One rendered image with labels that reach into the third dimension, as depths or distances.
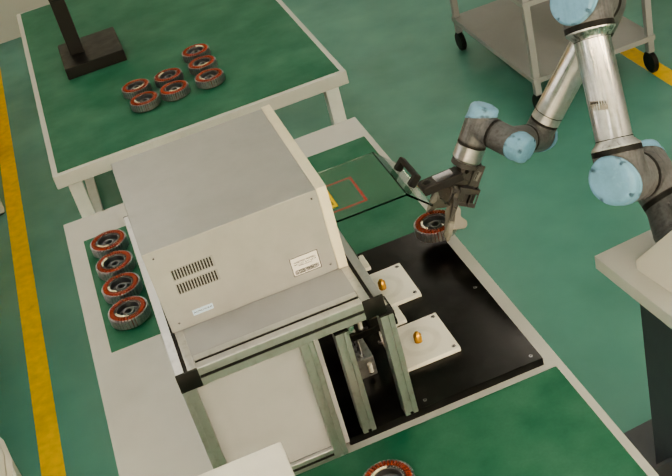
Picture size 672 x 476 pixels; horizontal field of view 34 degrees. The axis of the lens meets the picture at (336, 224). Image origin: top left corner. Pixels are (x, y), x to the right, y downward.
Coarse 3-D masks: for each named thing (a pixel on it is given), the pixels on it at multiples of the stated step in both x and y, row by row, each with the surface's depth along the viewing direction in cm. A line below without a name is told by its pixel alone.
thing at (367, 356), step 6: (360, 342) 255; (354, 348) 253; (366, 348) 252; (366, 354) 251; (360, 360) 249; (366, 360) 250; (372, 360) 250; (360, 366) 250; (366, 366) 251; (360, 372) 251; (366, 372) 251
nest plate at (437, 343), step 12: (408, 324) 263; (420, 324) 262; (432, 324) 261; (408, 336) 259; (432, 336) 257; (444, 336) 256; (408, 348) 256; (420, 348) 254; (432, 348) 254; (444, 348) 253; (456, 348) 252; (408, 360) 252; (420, 360) 251; (432, 360) 251
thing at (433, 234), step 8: (424, 216) 289; (432, 216) 289; (440, 216) 288; (416, 224) 287; (424, 224) 288; (432, 224) 288; (440, 224) 286; (416, 232) 286; (424, 232) 283; (432, 232) 282; (440, 232) 282; (424, 240) 284; (432, 240) 283; (440, 240) 283
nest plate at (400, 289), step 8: (376, 272) 283; (384, 272) 282; (392, 272) 281; (400, 272) 281; (376, 280) 280; (392, 280) 279; (400, 280) 278; (408, 280) 277; (392, 288) 276; (400, 288) 275; (408, 288) 274; (416, 288) 274; (392, 296) 273; (400, 296) 272; (408, 296) 272; (416, 296) 272; (392, 304) 271; (400, 304) 272
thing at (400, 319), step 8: (384, 296) 251; (400, 312) 251; (368, 320) 245; (376, 320) 246; (400, 320) 249; (368, 328) 246; (376, 328) 247; (352, 336) 246; (360, 336) 246; (352, 344) 254; (360, 352) 250
